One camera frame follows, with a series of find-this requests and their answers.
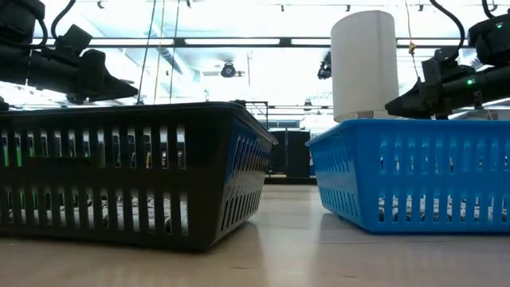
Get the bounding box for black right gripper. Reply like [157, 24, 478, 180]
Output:
[384, 77, 459, 120]

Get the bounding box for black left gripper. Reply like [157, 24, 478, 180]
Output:
[65, 49, 139, 105]

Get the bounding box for black plastic basket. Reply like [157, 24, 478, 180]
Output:
[0, 101, 279, 252]

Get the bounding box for white cylinder table lamp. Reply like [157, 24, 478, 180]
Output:
[330, 10, 400, 123]

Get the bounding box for blue plastic basket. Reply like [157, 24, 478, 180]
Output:
[305, 118, 510, 234]

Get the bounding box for round dark ceiling device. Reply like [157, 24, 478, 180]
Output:
[220, 61, 238, 79]

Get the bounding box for dark background desk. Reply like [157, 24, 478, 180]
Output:
[265, 128, 318, 185]

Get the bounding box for green plastic basket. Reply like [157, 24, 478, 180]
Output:
[0, 133, 41, 212]

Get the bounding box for thin hanging cable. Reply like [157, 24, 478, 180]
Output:
[153, 0, 166, 105]
[136, 0, 158, 105]
[169, 0, 181, 104]

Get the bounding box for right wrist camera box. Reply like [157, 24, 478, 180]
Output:
[421, 46, 476, 83]

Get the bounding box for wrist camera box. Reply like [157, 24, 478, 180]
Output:
[421, 46, 476, 83]
[54, 24, 94, 55]

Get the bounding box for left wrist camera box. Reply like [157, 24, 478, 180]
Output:
[54, 24, 94, 55]

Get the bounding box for dark hanging ceiling camera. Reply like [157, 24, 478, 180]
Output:
[317, 50, 332, 80]

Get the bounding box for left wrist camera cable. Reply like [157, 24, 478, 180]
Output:
[37, 0, 77, 49]

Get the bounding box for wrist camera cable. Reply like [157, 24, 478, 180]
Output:
[37, 0, 77, 49]
[428, 0, 467, 51]

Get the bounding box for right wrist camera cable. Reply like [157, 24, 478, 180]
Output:
[428, 0, 467, 51]

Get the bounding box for black ceiling rail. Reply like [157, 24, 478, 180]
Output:
[33, 36, 473, 49]

